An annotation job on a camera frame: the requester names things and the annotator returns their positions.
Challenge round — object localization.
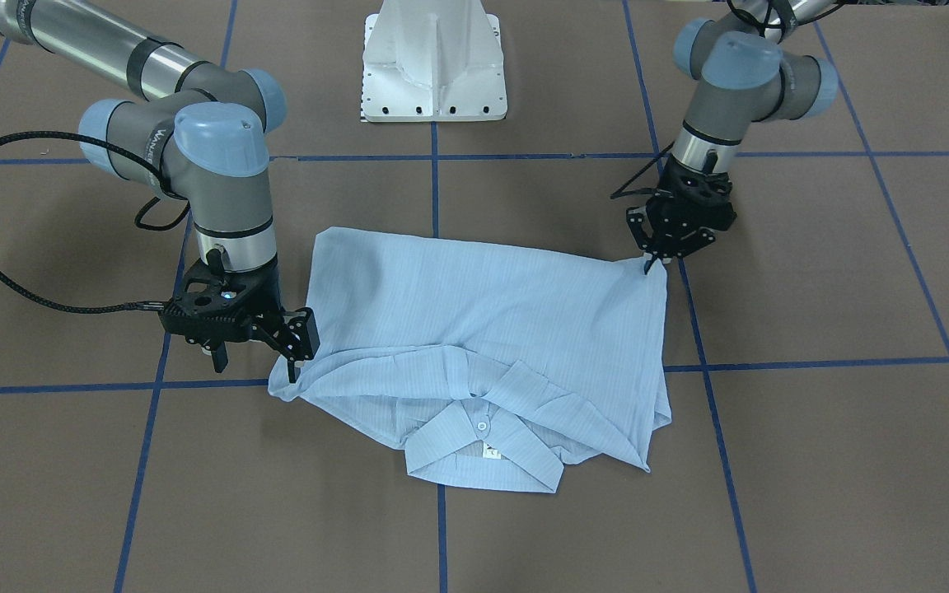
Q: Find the brown paper table cover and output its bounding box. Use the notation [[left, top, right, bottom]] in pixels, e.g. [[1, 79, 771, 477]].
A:
[[0, 0, 949, 593]]

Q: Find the light blue button shirt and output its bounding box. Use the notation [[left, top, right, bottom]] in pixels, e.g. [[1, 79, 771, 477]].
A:
[[269, 226, 673, 494]]

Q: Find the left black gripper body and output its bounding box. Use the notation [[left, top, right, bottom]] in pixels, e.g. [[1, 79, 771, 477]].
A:
[[657, 161, 737, 236]]

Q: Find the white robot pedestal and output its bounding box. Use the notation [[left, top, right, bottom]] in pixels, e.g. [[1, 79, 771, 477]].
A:
[[361, 1, 508, 123]]

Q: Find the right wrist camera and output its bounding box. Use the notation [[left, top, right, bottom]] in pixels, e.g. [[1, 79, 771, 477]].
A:
[[157, 280, 251, 348]]

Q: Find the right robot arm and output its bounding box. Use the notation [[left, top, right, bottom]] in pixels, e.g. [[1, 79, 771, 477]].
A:
[[0, 1, 319, 381]]

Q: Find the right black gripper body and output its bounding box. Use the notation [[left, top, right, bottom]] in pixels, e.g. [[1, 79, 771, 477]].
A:
[[189, 259, 285, 320]]

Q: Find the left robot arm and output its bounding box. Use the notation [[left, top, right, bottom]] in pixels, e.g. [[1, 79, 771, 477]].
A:
[[626, 1, 839, 265]]

